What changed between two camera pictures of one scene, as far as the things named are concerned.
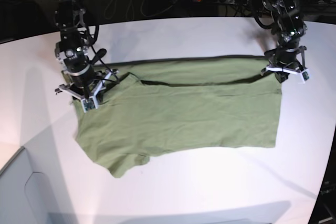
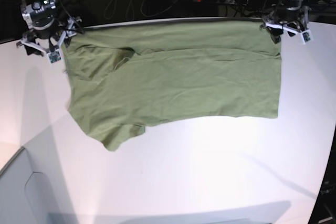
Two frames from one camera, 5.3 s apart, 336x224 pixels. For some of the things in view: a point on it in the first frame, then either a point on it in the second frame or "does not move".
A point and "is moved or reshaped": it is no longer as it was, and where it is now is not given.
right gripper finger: (75, 97) → (31, 49)
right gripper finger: (99, 97) → (67, 39)
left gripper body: (289, 59) → (292, 19)
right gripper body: (85, 84) → (46, 36)
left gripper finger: (281, 76) → (275, 34)
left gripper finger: (284, 76) → (291, 34)
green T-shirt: (157, 106) is moved or reshaped
